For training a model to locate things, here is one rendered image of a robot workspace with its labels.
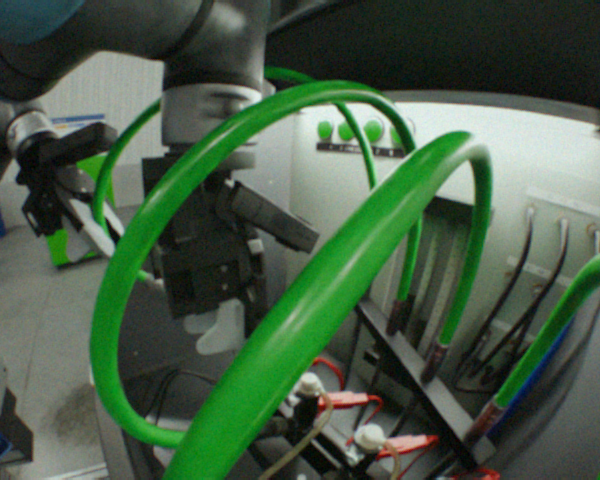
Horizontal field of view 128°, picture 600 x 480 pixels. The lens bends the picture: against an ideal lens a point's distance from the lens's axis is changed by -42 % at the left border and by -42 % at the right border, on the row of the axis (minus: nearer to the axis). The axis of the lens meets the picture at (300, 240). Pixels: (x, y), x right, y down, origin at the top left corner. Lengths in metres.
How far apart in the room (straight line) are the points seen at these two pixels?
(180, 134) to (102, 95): 6.66
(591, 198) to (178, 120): 0.44
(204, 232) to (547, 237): 0.40
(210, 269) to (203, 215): 0.04
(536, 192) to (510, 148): 0.07
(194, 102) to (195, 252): 0.10
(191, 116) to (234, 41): 0.06
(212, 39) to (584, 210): 0.42
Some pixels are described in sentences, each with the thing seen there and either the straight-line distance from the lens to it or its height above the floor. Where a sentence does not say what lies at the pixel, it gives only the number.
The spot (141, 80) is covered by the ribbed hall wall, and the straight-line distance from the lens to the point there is 6.95.
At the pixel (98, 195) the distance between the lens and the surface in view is 0.33.
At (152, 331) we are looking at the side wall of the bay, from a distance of 0.63.
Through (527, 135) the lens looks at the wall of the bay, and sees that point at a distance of 0.41.
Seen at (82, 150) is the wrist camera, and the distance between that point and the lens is 0.37.
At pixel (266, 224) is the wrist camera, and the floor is 1.27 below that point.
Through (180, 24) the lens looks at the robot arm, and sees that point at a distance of 0.16.
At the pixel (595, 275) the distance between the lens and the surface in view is 0.15.
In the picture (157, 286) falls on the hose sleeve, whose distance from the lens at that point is 0.35.
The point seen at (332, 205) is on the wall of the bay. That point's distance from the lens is 0.55.
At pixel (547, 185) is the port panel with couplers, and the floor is 1.34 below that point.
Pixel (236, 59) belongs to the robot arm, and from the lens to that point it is 0.18.
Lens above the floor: 1.33
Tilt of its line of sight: 21 degrees down
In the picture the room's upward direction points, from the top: 4 degrees clockwise
